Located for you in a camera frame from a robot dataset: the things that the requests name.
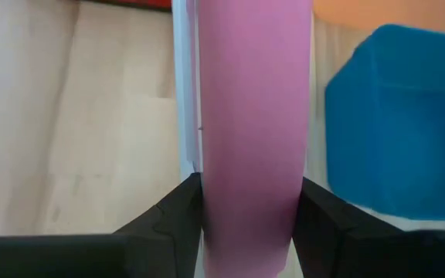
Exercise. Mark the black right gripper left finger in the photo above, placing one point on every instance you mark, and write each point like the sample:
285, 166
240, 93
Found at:
91, 258

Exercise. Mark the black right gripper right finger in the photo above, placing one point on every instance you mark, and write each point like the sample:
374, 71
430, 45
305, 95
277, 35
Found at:
381, 258

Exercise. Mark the pink eraser block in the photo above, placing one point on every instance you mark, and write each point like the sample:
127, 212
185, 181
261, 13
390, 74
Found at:
253, 135

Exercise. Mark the red stapler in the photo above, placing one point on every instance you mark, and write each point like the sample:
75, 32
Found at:
137, 3

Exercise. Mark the blue plastic bin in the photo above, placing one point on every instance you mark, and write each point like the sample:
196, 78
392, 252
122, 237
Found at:
400, 135

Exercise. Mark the orange translucent plastic bin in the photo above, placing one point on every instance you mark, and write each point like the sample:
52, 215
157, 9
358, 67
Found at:
392, 13

